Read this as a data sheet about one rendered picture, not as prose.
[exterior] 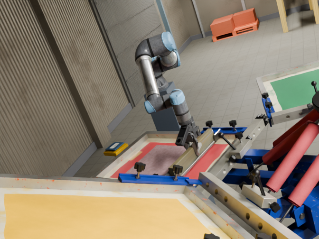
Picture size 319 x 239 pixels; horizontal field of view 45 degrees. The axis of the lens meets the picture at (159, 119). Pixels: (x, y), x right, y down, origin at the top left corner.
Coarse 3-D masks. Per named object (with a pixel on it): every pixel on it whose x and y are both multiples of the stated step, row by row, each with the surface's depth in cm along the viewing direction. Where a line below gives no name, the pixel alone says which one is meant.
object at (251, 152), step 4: (248, 152) 182; (252, 152) 181; (256, 152) 180; (260, 152) 178; (264, 152) 177; (244, 156) 181; (248, 156) 180; (252, 156) 178; (256, 156) 177; (260, 156) 176; (236, 160) 185; (240, 160) 184; (244, 160) 182; (252, 160) 180; (256, 160) 178; (260, 160) 177; (256, 164) 179; (264, 164) 176
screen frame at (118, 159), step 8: (144, 136) 259; (152, 136) 258; (160, 136) 253; (168, 136) 249; (176, 136) 244; (224, 136) 221; (232, 136) 217; (136, 144) 253; (232, 144) 206; (128, 152) 247; (224, 152) 201; (112, 160) 240; (120, 160) 241; (104, 168) 232; (112, 168) 236; (96, 176) 227
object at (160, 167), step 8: (136, 160) 236; (144, 160) 232; (152, 160) 228; (120, 168) 233; (128, 168) 230; (152, 168) 219; (160, 168) 216; (168, 168) 213; (192, 168) 204; (200, 168) 201; (112, 176) 227; (184, 176) 199; (192, 176) 196
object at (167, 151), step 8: (152, 144) 250; (160, 144) 246; (168, 144) 242; (216, 144) 220; (224, 144) 216; (144, 152) 243; (152, 152) 239; (160, 152) 235; (168, 152) 231; (176, 152) 228; (208, 152) 214; (216, 152) 211; (160, 160) 225; (168, 160) 222; (200, 160) 209; (208, 160) 206
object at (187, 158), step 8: (200, 136) 212; (208, 136) 214; (208, 144) 213; (184, 152) 200; (192, 152) 202; (200, 152) 207; (176, 160) 195; (184, 160) 197; (192, 160) 202; (184, 168) 196
